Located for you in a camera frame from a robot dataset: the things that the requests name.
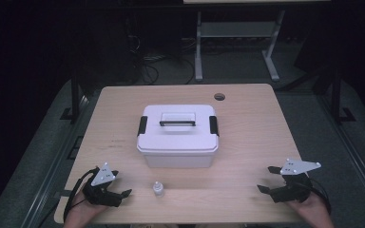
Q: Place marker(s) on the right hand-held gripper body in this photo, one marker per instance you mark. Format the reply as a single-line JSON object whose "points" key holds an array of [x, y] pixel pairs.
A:
{"points": [[293, 186]]}

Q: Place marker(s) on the person's right hand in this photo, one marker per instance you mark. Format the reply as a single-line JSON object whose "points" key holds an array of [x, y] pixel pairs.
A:
{"points": [[310, 210]]}

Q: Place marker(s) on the black stand post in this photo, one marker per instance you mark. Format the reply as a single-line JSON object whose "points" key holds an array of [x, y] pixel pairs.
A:
{"points": [[337, 98], [75, 95]]}

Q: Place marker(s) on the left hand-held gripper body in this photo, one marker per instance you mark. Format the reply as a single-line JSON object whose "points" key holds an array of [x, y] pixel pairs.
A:
{"points": [[103, 177]]}

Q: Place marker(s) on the person's left hand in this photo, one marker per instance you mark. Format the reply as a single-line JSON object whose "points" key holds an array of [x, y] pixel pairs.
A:
{"points": [[88, 210]]}

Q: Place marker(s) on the white lid with black latches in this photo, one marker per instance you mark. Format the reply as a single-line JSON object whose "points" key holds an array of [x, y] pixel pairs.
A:
{"points": [[177, 136]]}

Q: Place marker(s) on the metal floor rail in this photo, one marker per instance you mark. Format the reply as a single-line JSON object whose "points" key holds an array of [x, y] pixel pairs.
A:
{"points": [[50, 177], [355, 158]]}

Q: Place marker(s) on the white plastic storage box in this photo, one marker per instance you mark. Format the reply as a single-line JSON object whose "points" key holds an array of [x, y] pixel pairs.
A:
{"points": [[177, 160]]}

